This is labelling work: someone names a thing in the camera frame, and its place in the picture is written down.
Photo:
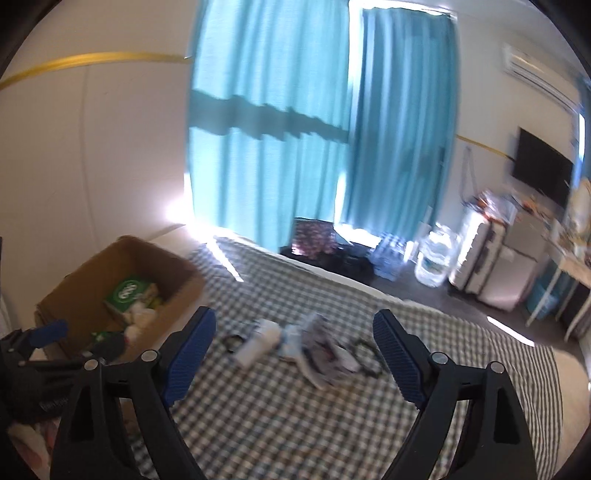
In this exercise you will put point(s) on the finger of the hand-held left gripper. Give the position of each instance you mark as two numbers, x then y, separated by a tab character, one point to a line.
111	346
46	333

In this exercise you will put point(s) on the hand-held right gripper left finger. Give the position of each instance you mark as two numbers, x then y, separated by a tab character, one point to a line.
189	360

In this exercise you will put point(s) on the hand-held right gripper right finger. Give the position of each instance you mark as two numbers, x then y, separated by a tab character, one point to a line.
399	360

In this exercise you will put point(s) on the brown cardboard box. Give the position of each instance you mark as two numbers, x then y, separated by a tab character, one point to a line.
78	295

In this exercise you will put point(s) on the white tube bottle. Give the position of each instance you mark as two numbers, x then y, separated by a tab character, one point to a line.
258	344

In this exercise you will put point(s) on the printed packet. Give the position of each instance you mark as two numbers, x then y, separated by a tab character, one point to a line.
323	360

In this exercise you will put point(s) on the green box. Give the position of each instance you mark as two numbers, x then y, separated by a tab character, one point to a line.
129	290

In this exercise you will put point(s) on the light blue packet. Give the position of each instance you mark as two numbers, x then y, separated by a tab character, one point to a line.
291	344

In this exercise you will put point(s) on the large clear water jug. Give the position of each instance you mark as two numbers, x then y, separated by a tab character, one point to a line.
434	263

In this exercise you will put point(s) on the checked blanket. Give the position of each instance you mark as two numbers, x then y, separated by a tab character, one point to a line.
277	415

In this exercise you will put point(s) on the pack of water bottles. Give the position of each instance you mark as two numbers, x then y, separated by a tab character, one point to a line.
390	256

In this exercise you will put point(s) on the black bag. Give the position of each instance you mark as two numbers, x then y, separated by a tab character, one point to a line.
346	265

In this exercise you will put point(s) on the white suitcase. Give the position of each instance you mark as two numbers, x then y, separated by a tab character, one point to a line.
475	258

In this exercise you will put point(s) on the white mini fridge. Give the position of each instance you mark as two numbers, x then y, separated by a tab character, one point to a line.
512	272

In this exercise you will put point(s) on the patterned bag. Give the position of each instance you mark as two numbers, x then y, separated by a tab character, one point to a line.
314	237

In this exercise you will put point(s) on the teal bin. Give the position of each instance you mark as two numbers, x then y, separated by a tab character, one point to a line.
545	297

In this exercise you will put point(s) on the white desk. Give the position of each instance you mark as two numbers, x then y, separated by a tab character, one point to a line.
572	267

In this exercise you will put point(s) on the teal curtain panel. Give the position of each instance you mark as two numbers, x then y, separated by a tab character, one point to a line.
258	115
401	115

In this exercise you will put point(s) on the white air conditioner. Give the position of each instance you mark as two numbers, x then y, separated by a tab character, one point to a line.
531	67

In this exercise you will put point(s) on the black wall television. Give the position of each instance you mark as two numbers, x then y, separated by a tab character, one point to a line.
540	166

